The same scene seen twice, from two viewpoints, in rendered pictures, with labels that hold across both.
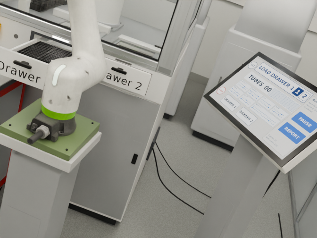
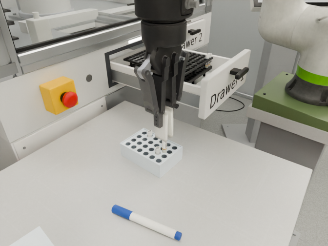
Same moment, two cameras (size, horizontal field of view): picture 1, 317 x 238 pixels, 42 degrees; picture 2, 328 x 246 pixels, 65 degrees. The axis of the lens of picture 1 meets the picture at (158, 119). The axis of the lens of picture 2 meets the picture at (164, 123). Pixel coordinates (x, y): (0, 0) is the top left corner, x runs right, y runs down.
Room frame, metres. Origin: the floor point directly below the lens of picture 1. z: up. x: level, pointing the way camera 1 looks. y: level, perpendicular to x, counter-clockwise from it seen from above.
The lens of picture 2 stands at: (1.29, 1.23, 1.17)
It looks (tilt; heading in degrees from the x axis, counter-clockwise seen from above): 33 degrees down; 303
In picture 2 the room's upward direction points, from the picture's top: straight up
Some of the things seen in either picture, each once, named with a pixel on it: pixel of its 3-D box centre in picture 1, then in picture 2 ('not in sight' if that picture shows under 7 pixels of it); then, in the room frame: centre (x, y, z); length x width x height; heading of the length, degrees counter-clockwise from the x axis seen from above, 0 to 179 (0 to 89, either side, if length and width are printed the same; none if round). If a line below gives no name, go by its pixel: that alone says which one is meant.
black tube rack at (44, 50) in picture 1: (46, 59); (168, 67); (1.70, 0.56, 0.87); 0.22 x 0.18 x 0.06; 178
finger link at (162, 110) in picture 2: not in sight; (158, 85); (1.53, 0.88, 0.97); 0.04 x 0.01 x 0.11; 174
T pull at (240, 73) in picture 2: (23, 63); (237, 72); (1.48, 0.57, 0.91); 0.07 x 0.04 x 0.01; 88
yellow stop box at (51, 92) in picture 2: not in sight; (60, 95); (1.82, 0.89, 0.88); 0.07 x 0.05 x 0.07; 88
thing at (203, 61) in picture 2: (37, 58); (196, 65); (1.60, 0.57, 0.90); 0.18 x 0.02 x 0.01; 88
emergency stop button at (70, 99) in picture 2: not in sight; (69, 98); (1.79, 0.89, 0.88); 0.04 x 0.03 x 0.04; 88
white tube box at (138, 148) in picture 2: not in sight; (151, 151); (1.57, 0.85, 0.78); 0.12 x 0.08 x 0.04; 174
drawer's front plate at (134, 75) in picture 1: (119, 74); (187, 38); (1.81, 0.24, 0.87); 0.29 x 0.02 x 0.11; 88
